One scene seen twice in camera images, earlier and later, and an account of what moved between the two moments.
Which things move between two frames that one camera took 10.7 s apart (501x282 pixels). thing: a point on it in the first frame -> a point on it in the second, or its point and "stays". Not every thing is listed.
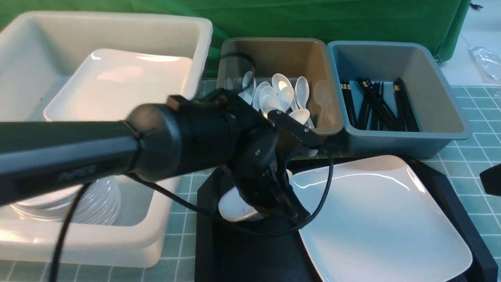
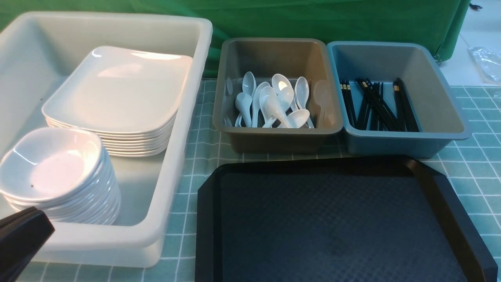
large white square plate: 381,221 -> 116,89
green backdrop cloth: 439,23 stays
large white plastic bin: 40,54 stays
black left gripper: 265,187 -> 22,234
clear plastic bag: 489,63 stays
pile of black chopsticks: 374,113 stays
